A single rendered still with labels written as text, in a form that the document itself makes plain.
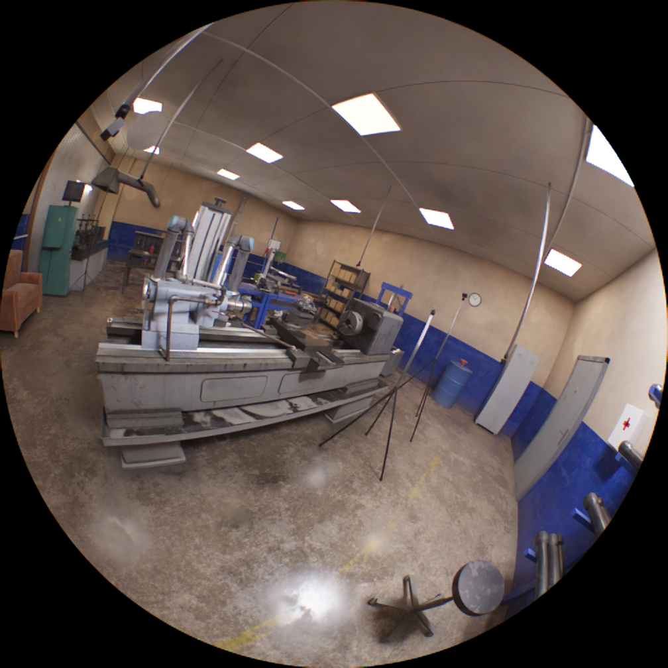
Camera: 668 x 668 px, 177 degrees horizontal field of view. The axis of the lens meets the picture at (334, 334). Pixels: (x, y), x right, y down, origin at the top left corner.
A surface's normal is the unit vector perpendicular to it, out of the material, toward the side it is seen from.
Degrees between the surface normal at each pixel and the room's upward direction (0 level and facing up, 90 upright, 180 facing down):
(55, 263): 90
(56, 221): 90
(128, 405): 90
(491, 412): 90
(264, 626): 0
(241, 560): 0
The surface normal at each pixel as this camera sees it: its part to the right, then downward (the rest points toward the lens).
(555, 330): -0.64, -0.06
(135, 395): 0.67, 0.44
